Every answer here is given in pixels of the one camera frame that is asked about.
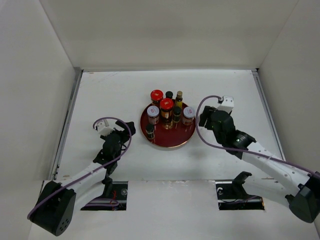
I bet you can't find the white lid jar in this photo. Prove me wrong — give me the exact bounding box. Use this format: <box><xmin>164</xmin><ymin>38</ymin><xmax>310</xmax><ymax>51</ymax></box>
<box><xmin>146</xmin><ymin>105</ymin><xmax>160</xmax><ymax>125</ymax></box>
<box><xmin>182</xmin><ymin>106</ymin><xmax>196</xmax><ymax>126</ymax></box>

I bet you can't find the black cap spice bottle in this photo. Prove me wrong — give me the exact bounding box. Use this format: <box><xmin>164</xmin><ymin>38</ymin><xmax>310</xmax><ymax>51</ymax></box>
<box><xmin>165</xmin><ymin>91</ymin><xmax>173</xmax><ymax>99</ymax></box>
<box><xmin>145</xmin><ymin>123</ymin><xmax>155</xmax><ymax>140</ymax></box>

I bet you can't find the small dark spice bottle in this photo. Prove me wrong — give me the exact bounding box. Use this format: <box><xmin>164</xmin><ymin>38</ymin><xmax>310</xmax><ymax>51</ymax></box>
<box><xmin>172</xmin><ymin>106</ymin><xmax>182</xmax><ymax>124</ymax></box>

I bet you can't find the yellow label oil bottle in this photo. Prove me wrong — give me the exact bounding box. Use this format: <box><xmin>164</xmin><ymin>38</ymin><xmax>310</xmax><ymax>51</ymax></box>
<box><xmin>174</xmin><ymin>91</ymin><xmax>183</xmax><ymax>109</ymax></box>

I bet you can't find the red cap sauce bottle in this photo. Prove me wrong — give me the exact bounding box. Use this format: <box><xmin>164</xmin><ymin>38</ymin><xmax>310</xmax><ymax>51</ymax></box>
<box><xmin>150</xmin><ymin>89</ymin><xmax>164</xmax><ymax>107</ymax></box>
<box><xmin>159</xmin><ymin>98</ymin><xmax>174</xmax><ymax>130</ymax></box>

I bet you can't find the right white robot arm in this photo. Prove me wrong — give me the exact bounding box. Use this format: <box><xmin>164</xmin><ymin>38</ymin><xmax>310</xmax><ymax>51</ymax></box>
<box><xmin>195</xmin><ymin>106</ymin><xmax>320</xmax><ymax>223</ymax></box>

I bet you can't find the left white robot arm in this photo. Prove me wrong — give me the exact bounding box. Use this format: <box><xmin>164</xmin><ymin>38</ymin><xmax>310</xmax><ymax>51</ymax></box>
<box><xmin>27</xmin><ymin>117</ymin><xmax>136</xmax><ymax>237</ymax></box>

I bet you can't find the red round tray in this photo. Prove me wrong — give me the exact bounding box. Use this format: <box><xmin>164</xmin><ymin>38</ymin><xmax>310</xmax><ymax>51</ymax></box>
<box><xmin>139</xmin><ymin>104</ymin><xmax>196</xmax><ymax>148</ymax></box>

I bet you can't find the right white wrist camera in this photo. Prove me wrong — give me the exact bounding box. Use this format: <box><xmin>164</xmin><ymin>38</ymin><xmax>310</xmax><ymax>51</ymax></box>
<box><xmin>217</xmin><ymin>95</ymin><xmax>235</xmax><ymax>115</ymax></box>

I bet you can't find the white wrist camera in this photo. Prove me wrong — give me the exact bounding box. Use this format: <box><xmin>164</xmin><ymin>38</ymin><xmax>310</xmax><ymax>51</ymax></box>
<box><xmin>93</xmin><ymin>119</ymin><xmax>114</xmax><ymax>137</ymax></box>
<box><xmin>217</xmin><ymin>95</ymin><xmax>235</xmax><ymax>115</ymax></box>

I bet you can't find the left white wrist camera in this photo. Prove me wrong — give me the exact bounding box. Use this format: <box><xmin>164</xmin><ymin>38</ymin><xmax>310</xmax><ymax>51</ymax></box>
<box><xmin>93</xmin><ymin>119</ymin><xmax>114</xmax><ymax>137</ymax></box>

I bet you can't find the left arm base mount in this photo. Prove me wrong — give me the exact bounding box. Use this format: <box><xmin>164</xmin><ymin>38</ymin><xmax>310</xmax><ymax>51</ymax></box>
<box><xmin>80</xmin><ymin>177</ymin><xmax>129</xmax><ymax>212</ymax></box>

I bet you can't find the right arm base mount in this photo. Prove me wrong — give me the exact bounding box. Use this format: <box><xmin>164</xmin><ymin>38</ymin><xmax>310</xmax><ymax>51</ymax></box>
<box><xmin>215</xmin><ymin>171</ymin><xmax>265</xmax><ymax>211</ymax></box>

